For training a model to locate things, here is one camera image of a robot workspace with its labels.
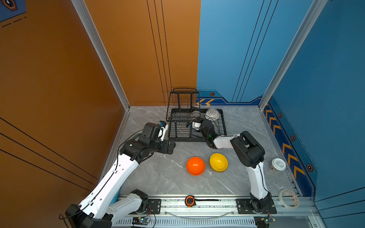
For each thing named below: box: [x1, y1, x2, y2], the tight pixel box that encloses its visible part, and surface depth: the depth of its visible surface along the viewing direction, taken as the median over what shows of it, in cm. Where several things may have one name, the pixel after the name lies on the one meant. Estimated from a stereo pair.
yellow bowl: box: [209, 152, 229, 173], surface depth 85 cm
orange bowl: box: [186, 156, 206, 177], surface depth 85 cm
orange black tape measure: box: [184, 195, 197, 208], surface depth 75 cm
